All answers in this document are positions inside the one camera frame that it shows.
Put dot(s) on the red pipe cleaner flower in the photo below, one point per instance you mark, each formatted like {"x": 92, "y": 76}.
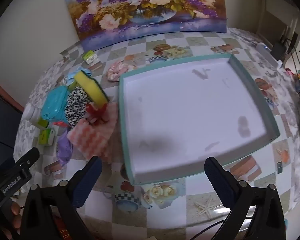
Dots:
{"x": 95, "y": 111}

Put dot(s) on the red plastic object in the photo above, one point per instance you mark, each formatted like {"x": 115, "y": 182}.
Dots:
{"x": 58, "y": 123}

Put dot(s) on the white power strip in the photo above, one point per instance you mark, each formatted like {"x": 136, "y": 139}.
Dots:
{"x": 265, "y": 51}

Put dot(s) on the flower painting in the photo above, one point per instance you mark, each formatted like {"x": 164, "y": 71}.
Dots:
{"x": 140, "y": 10}

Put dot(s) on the white bottle green label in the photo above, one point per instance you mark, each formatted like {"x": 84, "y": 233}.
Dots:
{"x": 31, "y": 112}

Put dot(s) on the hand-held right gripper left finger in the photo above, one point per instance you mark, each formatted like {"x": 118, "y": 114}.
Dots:
{"x": 88, "y": 180}

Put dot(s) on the leopard print scrunchie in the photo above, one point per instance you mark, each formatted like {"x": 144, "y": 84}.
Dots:
{"x": 76, "y": 105}

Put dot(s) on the yellow sponge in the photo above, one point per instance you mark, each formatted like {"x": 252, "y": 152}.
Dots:
{"x": 92, "y": 90}

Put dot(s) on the person's left hand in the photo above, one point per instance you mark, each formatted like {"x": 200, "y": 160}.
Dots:
{"x": 15, "y": 209}

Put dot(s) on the blue face mask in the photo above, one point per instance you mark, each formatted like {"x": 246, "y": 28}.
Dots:
{"x": 71, "y": 77}

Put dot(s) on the dark furniture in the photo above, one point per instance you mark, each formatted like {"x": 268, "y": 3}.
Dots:
{"x": 2, "y": 120}

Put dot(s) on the pink floral scrunchie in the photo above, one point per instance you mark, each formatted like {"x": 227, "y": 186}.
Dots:
{"x": 120, "y": 68}

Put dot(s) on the small green tissue pack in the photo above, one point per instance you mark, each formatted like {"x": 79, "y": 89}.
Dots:
{"x": 90, "y": 57}

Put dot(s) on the teal tray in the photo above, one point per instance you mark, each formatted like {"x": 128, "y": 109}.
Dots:
{"x": 190, "y": 117}

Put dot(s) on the black power adapter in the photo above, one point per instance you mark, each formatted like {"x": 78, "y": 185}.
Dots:
{"x": 277, "y": 50}

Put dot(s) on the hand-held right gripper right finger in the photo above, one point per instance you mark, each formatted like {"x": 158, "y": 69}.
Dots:
{"x": 220, "y": 180}

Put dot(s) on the blue plastic container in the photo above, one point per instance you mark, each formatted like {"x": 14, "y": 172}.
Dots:
{"x": 53, "y": 103}

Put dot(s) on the purple cartoon packet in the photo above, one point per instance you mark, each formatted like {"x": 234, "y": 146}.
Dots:
{"x": 63, "y": 147}

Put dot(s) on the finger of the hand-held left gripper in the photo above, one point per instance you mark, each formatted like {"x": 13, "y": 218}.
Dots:
{"x": 25, "y": 158}

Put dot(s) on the pink striped cloth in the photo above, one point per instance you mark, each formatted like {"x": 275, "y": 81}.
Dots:
{"x": 92, "y": 137}

